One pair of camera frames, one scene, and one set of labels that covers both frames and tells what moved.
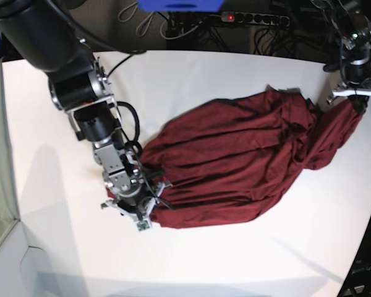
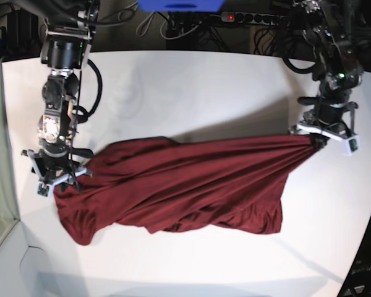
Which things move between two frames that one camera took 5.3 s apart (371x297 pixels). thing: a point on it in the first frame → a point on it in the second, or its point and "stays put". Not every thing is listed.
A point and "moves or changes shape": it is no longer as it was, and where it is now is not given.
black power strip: x=257 y=18 stays put
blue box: x=180 y=5 stays put
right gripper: x=357 y=80 → x=332 y=117
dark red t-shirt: x=232 y=158 moves or changes shape
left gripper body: x=138 y=208 → x=56 y=164
